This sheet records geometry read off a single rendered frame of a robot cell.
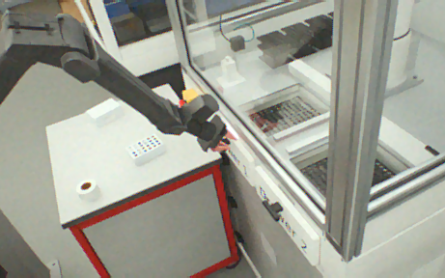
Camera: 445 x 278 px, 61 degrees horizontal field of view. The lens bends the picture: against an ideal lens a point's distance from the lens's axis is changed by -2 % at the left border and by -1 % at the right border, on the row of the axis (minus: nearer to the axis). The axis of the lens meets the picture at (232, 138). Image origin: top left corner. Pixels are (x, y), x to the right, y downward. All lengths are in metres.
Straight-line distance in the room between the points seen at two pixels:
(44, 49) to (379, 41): 0.51
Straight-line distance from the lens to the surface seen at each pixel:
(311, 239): 0.93
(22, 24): 0.72
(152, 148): 1.44
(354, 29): 0.54
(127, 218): 1.44
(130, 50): 1.85
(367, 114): 0.59
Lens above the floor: 1.68
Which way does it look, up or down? 39 degrees down
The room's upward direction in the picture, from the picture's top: 9 degrees counter-clockwise
